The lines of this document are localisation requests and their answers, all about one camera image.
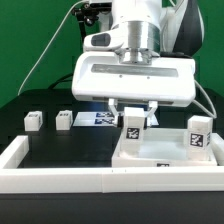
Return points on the white marker sheet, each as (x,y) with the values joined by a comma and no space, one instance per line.
(108,119)

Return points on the white U-shaped fence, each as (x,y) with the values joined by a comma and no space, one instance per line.
(14,180)

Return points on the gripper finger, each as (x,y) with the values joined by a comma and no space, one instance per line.
(118,116)
(150,118)

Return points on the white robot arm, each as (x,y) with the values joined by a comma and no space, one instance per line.
(141,55)

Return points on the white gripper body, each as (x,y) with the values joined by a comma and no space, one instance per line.
(99,75)

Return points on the white square tabletop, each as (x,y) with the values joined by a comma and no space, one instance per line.
(168,147)

